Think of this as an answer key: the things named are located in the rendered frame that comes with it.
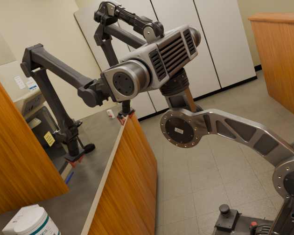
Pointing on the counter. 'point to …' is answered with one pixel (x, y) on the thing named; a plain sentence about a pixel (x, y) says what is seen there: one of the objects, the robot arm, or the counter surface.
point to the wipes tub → (36, 224)
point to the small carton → (32, 85)
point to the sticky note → (49, 138)
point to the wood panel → (17, 157)
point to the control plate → (32, 104)
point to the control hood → (20, 103)
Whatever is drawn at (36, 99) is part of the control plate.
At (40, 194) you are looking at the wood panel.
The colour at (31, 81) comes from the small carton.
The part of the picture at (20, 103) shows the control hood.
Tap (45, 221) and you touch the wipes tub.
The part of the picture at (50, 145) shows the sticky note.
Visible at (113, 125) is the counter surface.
